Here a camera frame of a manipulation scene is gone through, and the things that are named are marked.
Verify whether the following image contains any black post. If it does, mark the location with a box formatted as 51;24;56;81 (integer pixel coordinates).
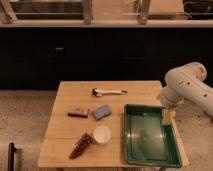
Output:
8;143;16;171

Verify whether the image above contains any wooden table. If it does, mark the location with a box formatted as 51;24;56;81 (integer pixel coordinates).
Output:
37;80;190;169

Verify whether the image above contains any brown wooden block brush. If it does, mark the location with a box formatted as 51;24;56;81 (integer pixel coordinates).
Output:
68;107;89;118

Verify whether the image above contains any dark cabinet counter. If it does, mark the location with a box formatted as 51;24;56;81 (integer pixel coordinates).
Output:
0;26;213;89

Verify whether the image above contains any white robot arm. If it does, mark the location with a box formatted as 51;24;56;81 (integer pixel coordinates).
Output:
159;62;213;125

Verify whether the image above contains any blue sponge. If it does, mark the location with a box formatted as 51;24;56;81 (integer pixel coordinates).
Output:
93;104;112;120

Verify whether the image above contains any white paper cup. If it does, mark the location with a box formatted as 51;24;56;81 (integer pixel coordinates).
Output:
93;126;111;145

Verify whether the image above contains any white handled dish brush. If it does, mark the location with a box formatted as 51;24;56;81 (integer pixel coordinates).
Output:
92;88;127;97

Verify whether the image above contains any green plastic tray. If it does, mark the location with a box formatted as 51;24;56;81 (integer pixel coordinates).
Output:
123;104;182;168

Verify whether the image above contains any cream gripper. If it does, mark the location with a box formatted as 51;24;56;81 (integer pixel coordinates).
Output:
159;87;177;125

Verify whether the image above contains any brown pine cone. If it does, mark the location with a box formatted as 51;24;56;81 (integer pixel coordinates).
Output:
69;133;92;159

